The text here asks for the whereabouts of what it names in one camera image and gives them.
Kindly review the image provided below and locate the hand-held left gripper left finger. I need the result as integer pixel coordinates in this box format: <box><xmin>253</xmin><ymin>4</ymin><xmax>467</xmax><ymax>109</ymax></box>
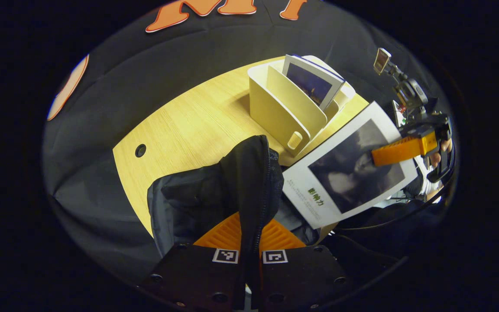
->
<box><xmin>139</xmin><ymin>211</ymin><xmax>245</xmax><ymax>312</ymax></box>

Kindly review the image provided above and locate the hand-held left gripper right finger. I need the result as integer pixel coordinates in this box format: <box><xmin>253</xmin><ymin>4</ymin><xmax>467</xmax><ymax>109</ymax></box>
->
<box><xmin>259</xmin><ymin>219</ymin><xmax>350</xmax><ymax>312</ymax></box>

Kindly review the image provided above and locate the white book grey portrait cover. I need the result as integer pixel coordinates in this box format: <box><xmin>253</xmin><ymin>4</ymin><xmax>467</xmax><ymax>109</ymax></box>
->
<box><xmin>282</xmin><ymin>101</ymin><xmax>419</xmax><ymax>230</ymax></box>

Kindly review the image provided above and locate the white book blue picture cover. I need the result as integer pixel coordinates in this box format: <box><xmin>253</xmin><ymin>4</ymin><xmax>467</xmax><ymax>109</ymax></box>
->
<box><xmin>282</xmin><ymin>54</ymin><xmax>346</xmax><ymax>112</ymax></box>

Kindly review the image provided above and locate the black schoolbag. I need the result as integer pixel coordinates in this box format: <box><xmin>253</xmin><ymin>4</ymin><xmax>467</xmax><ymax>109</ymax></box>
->
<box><xmin>147</xmin><ymin>135</ymin><xmax>319</xmax><ymax>260</ymax></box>

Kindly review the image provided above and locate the white bookshelf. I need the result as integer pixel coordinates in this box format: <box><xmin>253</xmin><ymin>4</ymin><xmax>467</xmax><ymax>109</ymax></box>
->
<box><xmin>247</xmin><ymin>55</ymin><xmax>356</xmax><ymax>157</ymax></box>

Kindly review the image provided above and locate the black cable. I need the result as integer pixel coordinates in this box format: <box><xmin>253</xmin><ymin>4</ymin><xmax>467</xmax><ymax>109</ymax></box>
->
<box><xmin>334</xmin><ymin>191</ymin><xmax>449</xmax><ymax>231</ymax></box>

